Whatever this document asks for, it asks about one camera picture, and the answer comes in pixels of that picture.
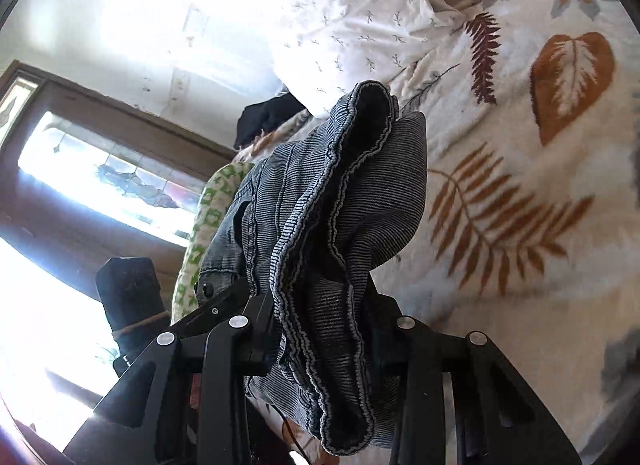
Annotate blue corduroy pants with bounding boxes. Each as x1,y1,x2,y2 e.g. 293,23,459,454
197,80,429,457

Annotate black cloth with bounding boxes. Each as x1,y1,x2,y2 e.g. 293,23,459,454
233,92,314,150

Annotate wooden framed window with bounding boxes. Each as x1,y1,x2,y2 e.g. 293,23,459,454
0,59,237,248

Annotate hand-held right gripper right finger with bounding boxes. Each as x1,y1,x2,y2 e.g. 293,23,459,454
365,294,584,465

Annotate white leaf-print fleece blanket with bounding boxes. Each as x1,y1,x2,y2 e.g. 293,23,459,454
240,0,640,465

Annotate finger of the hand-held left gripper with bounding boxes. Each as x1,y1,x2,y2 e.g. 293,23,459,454
170,276,252,341

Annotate white sprig-print pillow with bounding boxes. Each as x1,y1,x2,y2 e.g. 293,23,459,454
269,0,467,119

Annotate green patterned cloth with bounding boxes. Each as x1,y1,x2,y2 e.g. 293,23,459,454
171,160,257,317

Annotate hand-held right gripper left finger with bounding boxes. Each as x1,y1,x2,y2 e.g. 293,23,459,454
64,291,282,465

